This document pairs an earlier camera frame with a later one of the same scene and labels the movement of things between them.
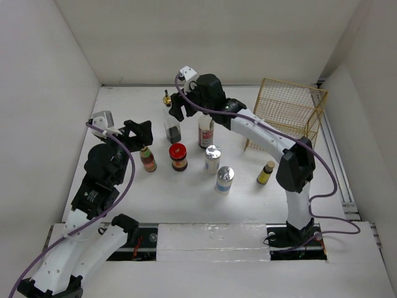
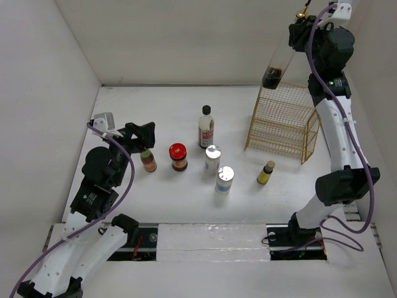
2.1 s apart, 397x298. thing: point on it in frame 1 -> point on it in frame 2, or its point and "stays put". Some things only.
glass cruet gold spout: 172,126 -> 281,59
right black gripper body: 194,95 -> 319,37
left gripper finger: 131,125 stays put
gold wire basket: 296,108 stays put
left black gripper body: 134,143 stays put
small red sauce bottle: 149,161 stays put
